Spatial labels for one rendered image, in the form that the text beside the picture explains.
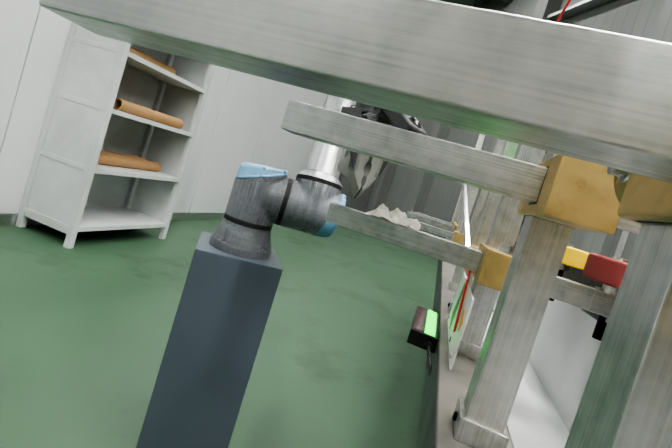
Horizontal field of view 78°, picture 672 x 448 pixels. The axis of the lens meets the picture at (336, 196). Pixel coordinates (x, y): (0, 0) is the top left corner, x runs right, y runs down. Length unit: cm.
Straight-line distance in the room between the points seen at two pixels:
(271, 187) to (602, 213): 99
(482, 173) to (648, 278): 21
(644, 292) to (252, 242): 111
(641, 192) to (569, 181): 16
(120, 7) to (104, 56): 280
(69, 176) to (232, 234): 191
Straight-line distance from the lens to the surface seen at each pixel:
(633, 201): 20
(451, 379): 59
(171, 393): 136
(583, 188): 35
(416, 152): 38
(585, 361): 86
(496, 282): 60
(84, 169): 294
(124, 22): 18
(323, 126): 40
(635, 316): 19
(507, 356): 44
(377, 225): 63
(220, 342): 129
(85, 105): 300
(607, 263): 65
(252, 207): 122
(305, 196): 123
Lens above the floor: 90
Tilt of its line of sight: 2 degrees down
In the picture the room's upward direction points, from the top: 17 degrees clockwise
